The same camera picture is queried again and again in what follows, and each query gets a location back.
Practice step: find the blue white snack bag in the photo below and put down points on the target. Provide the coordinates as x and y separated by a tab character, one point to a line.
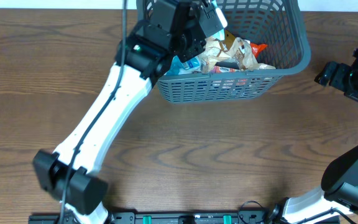
183	68

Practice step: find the beige brown snack bag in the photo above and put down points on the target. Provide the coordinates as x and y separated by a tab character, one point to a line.
217	51

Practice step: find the San Remo spaghetti packet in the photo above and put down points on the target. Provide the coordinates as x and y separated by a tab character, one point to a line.
257	49

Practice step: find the beige paper bag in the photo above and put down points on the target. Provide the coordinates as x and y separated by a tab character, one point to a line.
245	58

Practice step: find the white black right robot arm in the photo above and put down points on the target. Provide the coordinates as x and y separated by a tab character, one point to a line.
338	192

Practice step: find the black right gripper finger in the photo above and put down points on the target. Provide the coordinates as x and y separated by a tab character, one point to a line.
325	76
340	76

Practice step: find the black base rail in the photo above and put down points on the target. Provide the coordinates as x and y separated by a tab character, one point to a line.
245	216

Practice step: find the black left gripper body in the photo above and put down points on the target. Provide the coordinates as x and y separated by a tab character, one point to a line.
179	45

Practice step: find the teal white snack bag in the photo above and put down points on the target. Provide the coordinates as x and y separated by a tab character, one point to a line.
220	35

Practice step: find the Kleenex tissue multipack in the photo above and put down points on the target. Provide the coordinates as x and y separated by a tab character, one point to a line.
225	70

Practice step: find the grey plastic basket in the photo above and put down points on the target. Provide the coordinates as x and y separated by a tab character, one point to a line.
277	24

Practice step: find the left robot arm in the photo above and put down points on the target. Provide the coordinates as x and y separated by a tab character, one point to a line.
70	172

